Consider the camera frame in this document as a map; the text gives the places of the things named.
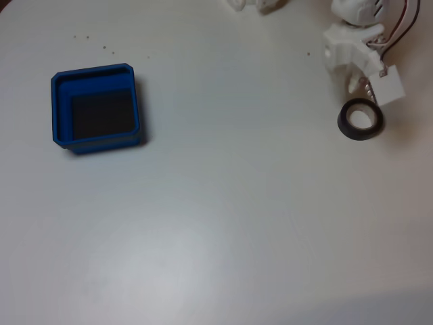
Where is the black tape roll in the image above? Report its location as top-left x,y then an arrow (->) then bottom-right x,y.
336,97 -> 386,142

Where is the black pad box liner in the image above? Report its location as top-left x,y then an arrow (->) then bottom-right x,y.
70,88 -> 135,141

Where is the blue plastic box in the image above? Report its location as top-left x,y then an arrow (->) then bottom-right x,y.
50,62 -> 147,156

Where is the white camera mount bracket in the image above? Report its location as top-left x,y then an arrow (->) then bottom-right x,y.
355,35 -> 385,77

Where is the white square camera box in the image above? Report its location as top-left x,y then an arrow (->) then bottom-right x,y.
362,65 -> 406,106

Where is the red white servo cable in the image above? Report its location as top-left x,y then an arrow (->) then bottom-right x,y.
367,0 -> 414,48

